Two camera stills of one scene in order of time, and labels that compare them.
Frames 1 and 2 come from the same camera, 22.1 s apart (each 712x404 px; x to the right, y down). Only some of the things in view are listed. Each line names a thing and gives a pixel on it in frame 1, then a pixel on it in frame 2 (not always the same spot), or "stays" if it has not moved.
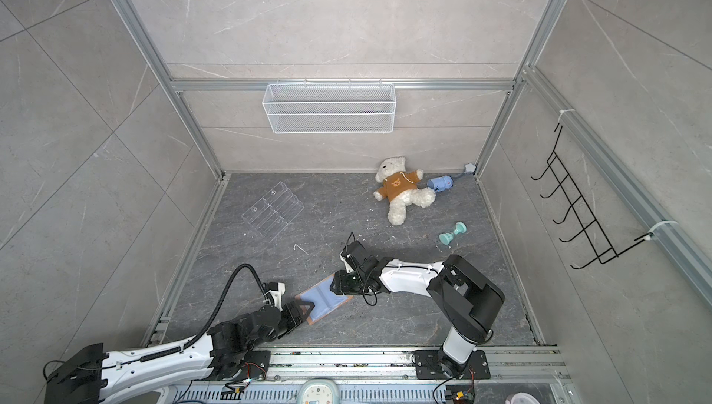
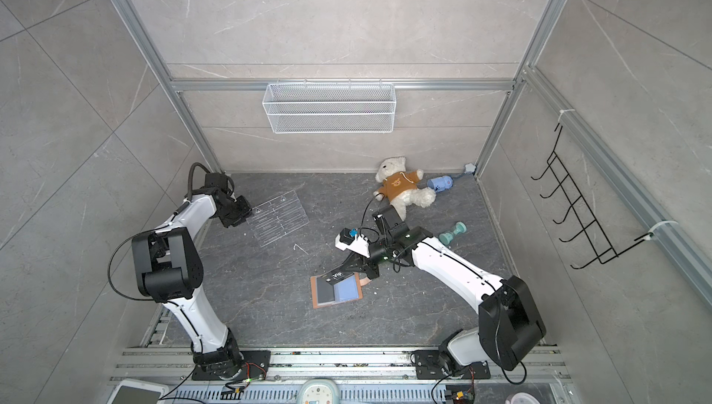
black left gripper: x=299 y=312 to x=245 y=210
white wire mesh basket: x=329 y=108 stays
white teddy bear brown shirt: x=400 y=188 stays
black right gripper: x=340 y=284 to x=364 y=265
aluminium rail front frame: x=518 y=375 stays
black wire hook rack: x=591 y=229 stays
